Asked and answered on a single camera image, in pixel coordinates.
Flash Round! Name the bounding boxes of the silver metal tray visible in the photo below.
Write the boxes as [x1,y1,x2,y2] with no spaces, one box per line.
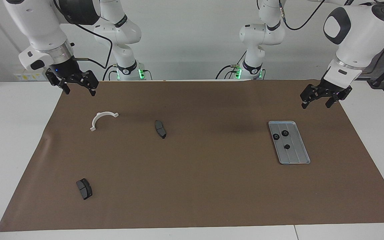
[268,121,311,165]

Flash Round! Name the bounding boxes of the dark grey brake pad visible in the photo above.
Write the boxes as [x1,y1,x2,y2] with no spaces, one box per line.
[76,178,93,200]
[155,120,167,139]

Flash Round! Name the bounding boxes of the brown paper table mat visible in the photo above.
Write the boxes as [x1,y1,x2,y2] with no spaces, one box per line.
[0,79,384,232]

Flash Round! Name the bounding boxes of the black base cable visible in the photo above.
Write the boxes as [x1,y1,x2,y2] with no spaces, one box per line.
[103,65,117,81]
[215,50,247,80]

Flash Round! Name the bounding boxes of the white curved plastic bracket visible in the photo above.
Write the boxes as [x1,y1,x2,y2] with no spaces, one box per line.
[90,112,119,132]

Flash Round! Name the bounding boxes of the white wall socket box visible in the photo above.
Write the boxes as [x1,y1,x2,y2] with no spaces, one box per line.
[14,68,47,81]

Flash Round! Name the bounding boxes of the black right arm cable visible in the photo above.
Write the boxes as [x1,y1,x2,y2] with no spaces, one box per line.
[54,0,113,71]

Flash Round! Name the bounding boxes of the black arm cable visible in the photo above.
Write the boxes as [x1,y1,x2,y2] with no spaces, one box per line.
[278,0,327,31]
[54,0,113,71]

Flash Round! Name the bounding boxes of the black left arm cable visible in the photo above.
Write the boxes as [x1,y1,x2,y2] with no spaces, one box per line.
[278,0,327,31]

